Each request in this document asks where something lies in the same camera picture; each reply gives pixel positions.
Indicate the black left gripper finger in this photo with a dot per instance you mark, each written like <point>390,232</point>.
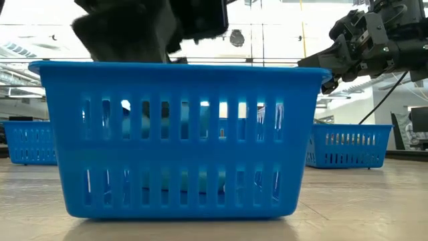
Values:
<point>127,30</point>

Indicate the person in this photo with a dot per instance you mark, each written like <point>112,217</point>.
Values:
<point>412,134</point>

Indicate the dark computer monitor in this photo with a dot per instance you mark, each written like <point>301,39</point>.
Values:
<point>419,118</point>
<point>20,118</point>

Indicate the blue slotted plastic basket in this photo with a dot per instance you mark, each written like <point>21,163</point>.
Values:
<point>30,157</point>
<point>347,129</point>
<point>184,154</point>

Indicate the black chair back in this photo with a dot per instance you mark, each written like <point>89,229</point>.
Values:
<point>397,134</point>

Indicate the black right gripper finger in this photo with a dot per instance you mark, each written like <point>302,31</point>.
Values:
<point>331,60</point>
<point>329,87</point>

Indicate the black hanging fixture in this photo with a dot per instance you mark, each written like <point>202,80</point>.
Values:
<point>236,37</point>

